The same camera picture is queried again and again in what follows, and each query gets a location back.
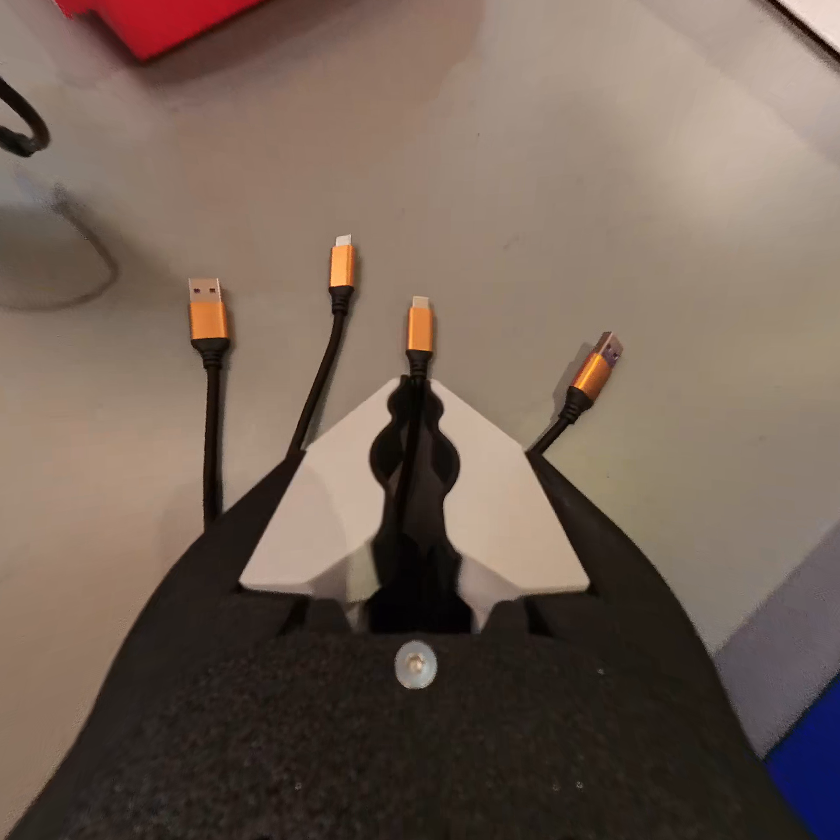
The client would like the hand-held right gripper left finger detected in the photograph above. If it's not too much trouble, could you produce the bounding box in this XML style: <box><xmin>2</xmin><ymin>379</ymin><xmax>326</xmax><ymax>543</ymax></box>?
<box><xmin>239</xmin><ymin>376</ymin><xmax>417</xmax><ymax>632</ymax></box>

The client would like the blue plastic bin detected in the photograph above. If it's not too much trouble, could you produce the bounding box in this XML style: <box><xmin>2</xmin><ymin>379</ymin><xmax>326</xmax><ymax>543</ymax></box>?
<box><xmin>763</xmin><ymin>676</ymin><xmax>840</xmax><ymax>840</ymax></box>

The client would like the red plastic bin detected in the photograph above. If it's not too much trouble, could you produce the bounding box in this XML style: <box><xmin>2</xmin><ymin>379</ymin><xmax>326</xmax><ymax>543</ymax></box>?
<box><xmin>52</xmin><ymin>0</ymin><xmax>263</xmax><ymax>62</ymax></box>

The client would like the orange-plug black cable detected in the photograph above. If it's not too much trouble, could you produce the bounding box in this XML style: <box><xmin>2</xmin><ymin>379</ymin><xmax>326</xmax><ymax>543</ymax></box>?
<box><xmin>392</xmin><ymin>294</ymin><xmax>626</xmax><ymax>546</ymax></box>
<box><xmin>185</xmin><ymin>233</ymin><xmax>360</xmax><ymax>531</ymax></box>

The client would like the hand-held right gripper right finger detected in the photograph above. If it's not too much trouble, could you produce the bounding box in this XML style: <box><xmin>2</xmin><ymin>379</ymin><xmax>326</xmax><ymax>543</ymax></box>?
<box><xmin>416</xmin><ymin>377</ymin><xmax>592</xmax><ymax>634</ymax></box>

